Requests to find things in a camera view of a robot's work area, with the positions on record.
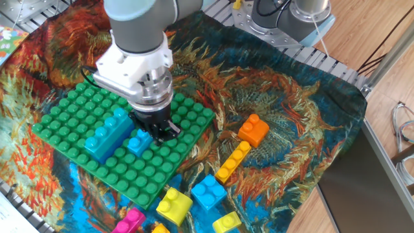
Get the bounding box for light blue square brick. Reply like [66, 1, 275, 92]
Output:
[190, 173, 228, 211]

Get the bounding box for small yellow-orange four-stud brick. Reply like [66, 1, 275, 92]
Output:
[215, 140, 252, 184]

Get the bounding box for grey cable bundle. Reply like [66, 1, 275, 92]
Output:
[390, 101, 414, 187]

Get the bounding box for yellow two-stud block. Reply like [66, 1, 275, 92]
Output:
[156, 186, 194, 227]

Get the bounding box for light blue three-stud brick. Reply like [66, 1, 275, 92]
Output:
[126, 128, 153, 158]

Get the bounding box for colourful printed paper sheet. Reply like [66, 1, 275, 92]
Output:
[0, 25, 30, 67]

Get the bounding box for black floor cables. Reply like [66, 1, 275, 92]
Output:
[356, 5, 414, 76]

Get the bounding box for small yellow single-stud brick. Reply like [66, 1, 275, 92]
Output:
[212, 211, 243, 233]

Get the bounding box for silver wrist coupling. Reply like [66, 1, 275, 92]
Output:
[130, 69, 175, 113]

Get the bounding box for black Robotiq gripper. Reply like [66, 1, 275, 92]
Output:
[128, 105, 182, 147]

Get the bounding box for green studded baseplate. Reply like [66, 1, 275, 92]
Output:
[31, 74, 216, 210]

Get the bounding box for magenta three-stud brick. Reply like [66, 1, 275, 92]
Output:
[111, 206, 147, 233]

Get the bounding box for silver perforated metal plate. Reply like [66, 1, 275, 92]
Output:
[0, 0, 61, 25]

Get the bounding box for dark grey framed panel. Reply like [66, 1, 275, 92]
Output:
[316, 119, 414, 233]

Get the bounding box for orange two-stud block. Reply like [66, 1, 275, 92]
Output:
[237, 113, 270, 148]

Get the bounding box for teal four-stud brick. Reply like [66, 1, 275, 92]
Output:
[83, 107, 135, 159]

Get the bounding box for white paper sheet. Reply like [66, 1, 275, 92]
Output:
[0, 192, 39, 233]

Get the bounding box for brown wooden bar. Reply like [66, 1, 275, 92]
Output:
[390, 151, 414, 165]

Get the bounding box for aluminium frame post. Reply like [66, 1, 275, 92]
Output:
[360, 19, 414, 98]

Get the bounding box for painted sunflower pattern cloth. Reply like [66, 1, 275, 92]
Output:
[0, 0, 368, 233]

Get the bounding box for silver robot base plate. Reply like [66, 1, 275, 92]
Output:
[231, 0, 313, 50]

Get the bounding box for long orange-yellow brick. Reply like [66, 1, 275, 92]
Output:
[151, 222, 171, 233]

